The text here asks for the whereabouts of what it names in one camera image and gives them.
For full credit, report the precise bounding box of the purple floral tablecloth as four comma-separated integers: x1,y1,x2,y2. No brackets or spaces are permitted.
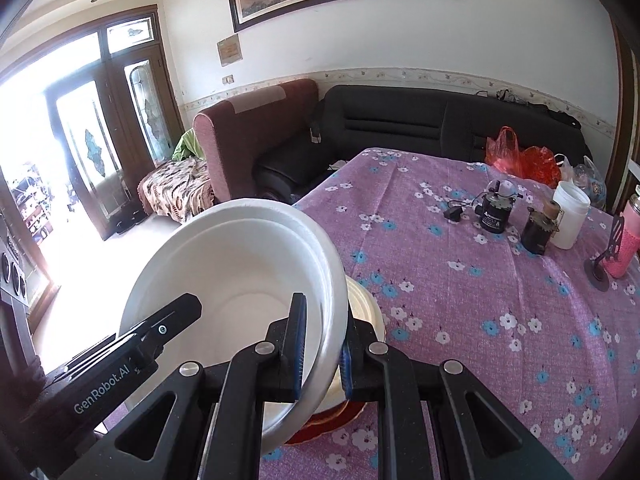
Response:
107,147,640,480

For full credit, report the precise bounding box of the black motor with brown cap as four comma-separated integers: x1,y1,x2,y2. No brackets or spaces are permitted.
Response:
520,200,562,256

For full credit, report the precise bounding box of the patterned blanket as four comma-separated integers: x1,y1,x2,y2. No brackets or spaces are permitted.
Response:
137,157,216,226

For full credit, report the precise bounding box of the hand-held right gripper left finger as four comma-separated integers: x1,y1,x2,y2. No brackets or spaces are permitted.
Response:
50,292,308,480

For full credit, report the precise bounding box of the wooden doorway frame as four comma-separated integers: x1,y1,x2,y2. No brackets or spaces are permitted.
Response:
607,20,640,206

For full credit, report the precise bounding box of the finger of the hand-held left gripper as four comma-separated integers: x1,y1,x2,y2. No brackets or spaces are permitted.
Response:
117,293,203,357

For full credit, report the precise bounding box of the black cloth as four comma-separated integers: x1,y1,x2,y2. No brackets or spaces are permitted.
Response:
475,89,581,128

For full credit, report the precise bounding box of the white plastic jar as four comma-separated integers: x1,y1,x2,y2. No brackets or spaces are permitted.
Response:
550,181,592,251

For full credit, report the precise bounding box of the red gold-rimmed plate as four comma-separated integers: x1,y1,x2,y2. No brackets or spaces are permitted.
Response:
285,400,366,446

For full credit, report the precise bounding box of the white foam bowl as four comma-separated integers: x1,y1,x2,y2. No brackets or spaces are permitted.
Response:
215,198,349,456
118,204,333,413

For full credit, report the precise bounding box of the maroon armchair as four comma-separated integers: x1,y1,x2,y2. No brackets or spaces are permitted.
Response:
192,78,321,206

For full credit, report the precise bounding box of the clear plastic bag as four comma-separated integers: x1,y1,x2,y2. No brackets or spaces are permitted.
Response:
560,155,608,211

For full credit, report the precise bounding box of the wooden glass door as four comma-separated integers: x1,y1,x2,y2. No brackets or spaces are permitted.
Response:
0,5,186,241

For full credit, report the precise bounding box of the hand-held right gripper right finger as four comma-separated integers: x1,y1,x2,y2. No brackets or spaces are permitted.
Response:
340,310,576,480

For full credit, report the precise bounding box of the red plastic bag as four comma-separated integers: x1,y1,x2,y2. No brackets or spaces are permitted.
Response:
485,126,563,186

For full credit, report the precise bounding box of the black sofa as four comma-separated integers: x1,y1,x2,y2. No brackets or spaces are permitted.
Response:
255,84,593,206

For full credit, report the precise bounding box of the green cloth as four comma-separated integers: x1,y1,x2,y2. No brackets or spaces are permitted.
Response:
171,129,201,161

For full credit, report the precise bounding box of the black water pump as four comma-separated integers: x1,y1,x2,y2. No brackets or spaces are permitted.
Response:
472,179,523,234

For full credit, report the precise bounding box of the shoe rack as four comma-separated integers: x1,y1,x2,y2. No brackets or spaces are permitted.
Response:
10,160,53,241

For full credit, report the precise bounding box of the pink crochet-covered bottle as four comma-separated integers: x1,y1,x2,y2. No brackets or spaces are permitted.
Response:
602,195,640,278

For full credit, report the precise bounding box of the small wall plaque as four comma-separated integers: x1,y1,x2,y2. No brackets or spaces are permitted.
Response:
216,34,243,67

